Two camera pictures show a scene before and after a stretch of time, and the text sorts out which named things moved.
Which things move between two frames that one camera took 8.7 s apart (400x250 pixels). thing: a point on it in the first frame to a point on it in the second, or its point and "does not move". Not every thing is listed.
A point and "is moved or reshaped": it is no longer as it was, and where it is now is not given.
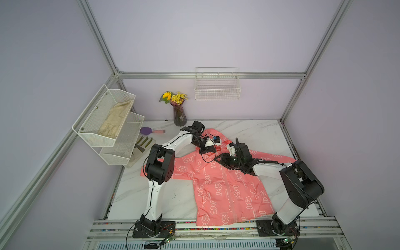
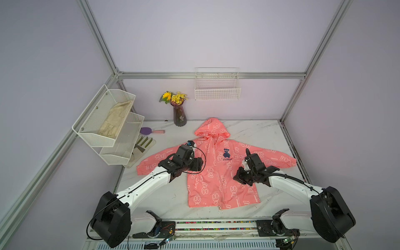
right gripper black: (224, 159) to (238, 176)
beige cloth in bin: (116, 116) does not move
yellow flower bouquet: (177, 98) does not move
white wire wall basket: (217, 84) does not move
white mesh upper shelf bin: (100, 123) does not move
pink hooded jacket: (226, 190) is moved or reshaped
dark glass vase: (179, 116) does not move
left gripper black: (207, 149) to (196, 164)
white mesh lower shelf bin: (120, 153) does not move
